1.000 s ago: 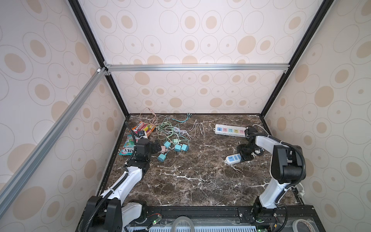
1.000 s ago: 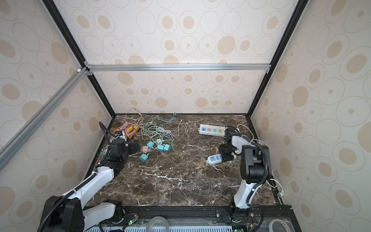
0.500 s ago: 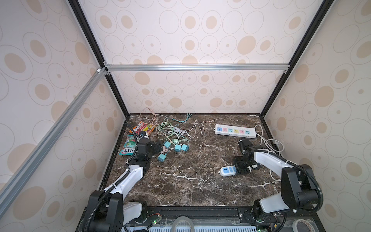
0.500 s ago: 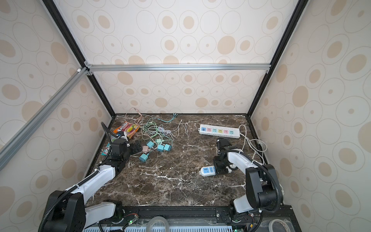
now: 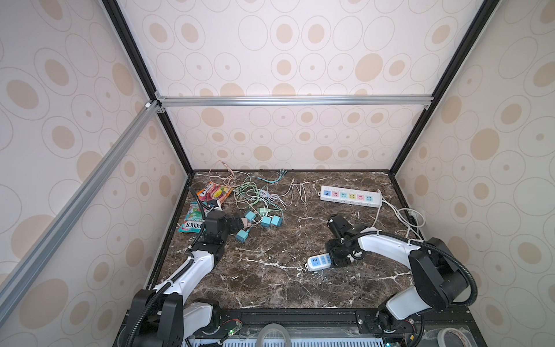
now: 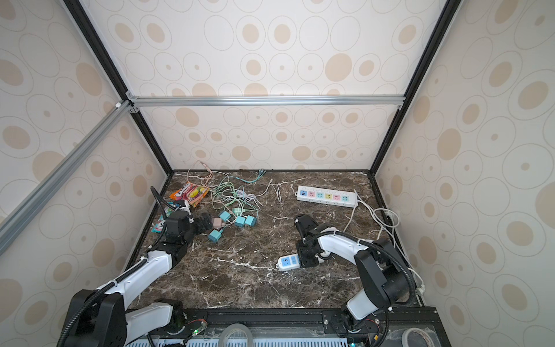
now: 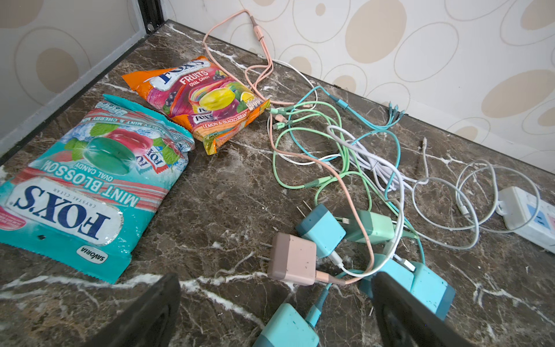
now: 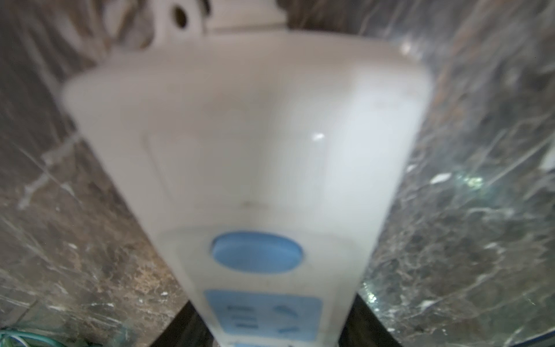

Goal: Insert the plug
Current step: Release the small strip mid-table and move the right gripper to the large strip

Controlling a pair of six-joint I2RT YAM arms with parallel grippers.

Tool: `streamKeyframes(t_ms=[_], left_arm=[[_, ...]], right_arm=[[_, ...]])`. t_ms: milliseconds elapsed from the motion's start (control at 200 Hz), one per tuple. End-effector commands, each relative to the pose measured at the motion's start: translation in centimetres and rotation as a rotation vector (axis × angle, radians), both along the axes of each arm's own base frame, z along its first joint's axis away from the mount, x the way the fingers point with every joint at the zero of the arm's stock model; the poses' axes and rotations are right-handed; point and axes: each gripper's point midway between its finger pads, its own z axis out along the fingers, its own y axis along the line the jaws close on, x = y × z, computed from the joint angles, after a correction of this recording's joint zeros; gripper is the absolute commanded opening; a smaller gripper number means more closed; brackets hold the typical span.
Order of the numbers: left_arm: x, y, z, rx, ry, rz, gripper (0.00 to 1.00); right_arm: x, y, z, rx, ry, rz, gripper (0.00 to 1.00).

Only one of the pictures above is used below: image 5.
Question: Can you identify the teal charger with white cable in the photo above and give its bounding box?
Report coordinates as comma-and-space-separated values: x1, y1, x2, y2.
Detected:
245, 211, 257, 222

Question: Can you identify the short blue power strip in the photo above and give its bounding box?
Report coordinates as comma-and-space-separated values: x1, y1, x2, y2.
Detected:
306, 253, 332, 272

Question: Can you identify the long multicolour power strip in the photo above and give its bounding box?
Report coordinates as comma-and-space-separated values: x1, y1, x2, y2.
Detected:
319, 186, 382, 208

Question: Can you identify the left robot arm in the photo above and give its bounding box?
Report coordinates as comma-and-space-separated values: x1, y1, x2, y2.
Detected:
120, 194, 245, 346

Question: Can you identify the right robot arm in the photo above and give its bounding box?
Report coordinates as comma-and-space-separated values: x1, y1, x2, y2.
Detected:
326, 215, 478, 331

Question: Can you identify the pink charger cube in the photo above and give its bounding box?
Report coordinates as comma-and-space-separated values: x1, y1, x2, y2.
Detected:
241, 218, 251, 230

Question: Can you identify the teal charger cube front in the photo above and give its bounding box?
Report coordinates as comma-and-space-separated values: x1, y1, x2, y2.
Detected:
260, 215, 272, 228

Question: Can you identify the teal charger cube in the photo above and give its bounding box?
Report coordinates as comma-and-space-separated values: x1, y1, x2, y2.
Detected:
271, 215, 283, 227
260, 215, 272, 228

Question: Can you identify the orange candy bag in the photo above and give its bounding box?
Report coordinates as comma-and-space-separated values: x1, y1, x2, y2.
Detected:
197, 182, 233, 206

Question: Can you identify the green Fox's candy bag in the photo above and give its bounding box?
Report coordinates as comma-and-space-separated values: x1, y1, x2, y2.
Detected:
178, 202, 208, 234

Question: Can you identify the tape roll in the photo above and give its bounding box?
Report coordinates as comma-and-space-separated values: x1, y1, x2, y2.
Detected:
436, 328, 471, 347

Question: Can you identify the green charging cable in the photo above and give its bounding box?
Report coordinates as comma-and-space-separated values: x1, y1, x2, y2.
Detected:
233, 179, 287, 213

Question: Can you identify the pink charging cable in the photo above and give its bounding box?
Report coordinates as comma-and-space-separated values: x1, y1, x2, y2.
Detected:
207, 160, 252, 185

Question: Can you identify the white power strip cord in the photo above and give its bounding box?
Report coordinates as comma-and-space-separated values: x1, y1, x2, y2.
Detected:
370, 190, 428, 241

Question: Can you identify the white lilac coiled cable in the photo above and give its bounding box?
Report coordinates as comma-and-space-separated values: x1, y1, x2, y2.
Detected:
268, 177, 322, 209

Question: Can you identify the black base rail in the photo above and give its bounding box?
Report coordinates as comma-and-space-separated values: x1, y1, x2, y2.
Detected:
114, 305, 478, 344

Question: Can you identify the silver aluminium rail back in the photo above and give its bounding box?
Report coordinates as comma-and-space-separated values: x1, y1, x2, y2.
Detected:
158, 95, 434, 108

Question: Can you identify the silver aluminium rail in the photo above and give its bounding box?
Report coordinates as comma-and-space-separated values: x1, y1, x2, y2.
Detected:
1, 101, 159, 325
158, 95, 434, 108

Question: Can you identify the silver aluminium rail left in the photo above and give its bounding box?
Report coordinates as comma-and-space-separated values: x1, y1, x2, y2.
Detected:
1, 101, 159, 325

